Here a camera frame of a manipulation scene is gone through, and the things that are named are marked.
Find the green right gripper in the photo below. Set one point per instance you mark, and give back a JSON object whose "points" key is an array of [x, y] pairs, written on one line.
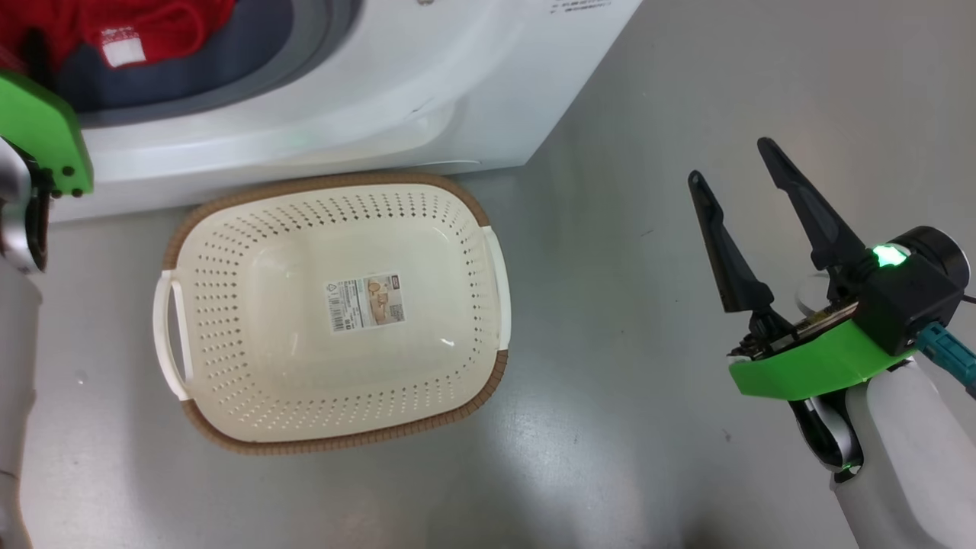
{"points": [[823, 362]]}

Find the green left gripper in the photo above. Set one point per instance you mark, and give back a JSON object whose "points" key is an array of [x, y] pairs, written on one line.
{"points": [[38, 130]]}

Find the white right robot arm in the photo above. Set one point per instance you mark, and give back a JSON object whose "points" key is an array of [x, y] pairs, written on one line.
{"points": [[900, 457]]}

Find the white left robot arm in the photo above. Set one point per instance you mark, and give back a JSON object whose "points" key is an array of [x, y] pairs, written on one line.
{"points": [[15, 343]]}

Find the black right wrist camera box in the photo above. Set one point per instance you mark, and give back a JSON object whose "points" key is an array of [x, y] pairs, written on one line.
{"points": [[923, 297]]}

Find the grey rubber door gasket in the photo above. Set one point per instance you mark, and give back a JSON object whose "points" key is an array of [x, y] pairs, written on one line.
{"points": [[320, 23]]}

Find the white washing machine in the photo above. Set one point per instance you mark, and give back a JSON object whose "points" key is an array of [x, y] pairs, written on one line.
{"points": [[305, 99]]}

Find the cream plastic laundry basket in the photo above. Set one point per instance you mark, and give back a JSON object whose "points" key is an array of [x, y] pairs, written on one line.
{"points": [[267, 305]]}

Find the red garment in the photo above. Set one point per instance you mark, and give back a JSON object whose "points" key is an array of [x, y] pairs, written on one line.
{"points": [[168, 27]]}

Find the paper label inside basket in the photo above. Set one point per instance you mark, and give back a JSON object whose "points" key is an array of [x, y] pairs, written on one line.
{"points": [[366, 303]]}

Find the small printed instruction label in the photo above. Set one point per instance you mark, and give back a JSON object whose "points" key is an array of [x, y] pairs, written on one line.
{"points": [[579, 4]]}

